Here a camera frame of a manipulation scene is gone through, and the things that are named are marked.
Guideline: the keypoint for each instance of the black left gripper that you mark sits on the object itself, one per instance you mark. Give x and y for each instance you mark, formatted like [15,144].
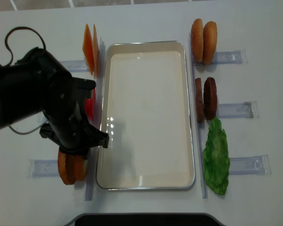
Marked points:
[68,126]

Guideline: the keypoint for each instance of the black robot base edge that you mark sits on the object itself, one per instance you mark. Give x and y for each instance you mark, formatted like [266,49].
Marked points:
[146,220]

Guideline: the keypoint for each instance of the red tomato slice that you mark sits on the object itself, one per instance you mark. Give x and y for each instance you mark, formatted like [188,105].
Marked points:
[89,105]

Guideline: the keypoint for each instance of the cheese acrylic holder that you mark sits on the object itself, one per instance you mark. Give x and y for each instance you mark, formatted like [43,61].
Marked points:
[75,65]

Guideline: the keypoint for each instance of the outer orange cheese slice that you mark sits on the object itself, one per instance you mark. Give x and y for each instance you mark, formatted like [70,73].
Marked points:
[88,49]

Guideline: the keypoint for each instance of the inner brown meat patty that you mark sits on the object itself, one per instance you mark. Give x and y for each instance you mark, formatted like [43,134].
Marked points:
[199,100]

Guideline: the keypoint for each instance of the outer dark meat patty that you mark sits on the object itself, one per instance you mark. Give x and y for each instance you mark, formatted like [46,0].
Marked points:
[210,98]

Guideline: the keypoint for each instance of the green lettuce leaf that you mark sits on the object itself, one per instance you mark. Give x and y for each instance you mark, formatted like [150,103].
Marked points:
[216,159]

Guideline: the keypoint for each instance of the lettuce acrylic holder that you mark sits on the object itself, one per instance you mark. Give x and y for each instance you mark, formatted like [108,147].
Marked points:
[256,165]

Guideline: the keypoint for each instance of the remaining bottom bun slice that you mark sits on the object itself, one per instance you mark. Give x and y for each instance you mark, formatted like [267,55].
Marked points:
[66,168]

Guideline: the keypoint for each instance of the white rectangular metal tray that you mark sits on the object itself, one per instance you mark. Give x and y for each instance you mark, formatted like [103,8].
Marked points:
[146,113]

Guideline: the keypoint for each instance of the bottom bun acrylic holder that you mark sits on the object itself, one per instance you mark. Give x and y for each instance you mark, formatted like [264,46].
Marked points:
[43,168]

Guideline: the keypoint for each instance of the bun acrylic holder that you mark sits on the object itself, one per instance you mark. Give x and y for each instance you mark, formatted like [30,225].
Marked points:
[229,57]
[43,168]

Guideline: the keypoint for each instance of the inner top bun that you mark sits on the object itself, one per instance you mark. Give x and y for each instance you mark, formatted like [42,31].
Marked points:
[197,40]

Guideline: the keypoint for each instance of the outer top bun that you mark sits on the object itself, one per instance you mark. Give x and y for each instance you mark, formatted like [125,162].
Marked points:
[209,42]

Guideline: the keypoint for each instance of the patty acrylic holder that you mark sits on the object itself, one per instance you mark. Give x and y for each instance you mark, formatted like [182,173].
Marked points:
[238,110]

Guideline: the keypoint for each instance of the top bun acrylic holder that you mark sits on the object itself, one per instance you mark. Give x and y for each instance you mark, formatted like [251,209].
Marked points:
[229,57]

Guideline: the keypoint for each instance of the left long acrylic rail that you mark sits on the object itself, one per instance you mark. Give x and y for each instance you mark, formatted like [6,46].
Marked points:
[93,153]

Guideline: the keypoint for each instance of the long acrylic rail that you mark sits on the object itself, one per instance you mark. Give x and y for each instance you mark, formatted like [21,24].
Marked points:
[93,153]
[197,125]

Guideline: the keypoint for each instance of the right long acrylic rail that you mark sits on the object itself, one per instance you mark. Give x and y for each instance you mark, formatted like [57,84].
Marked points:
[197,125]

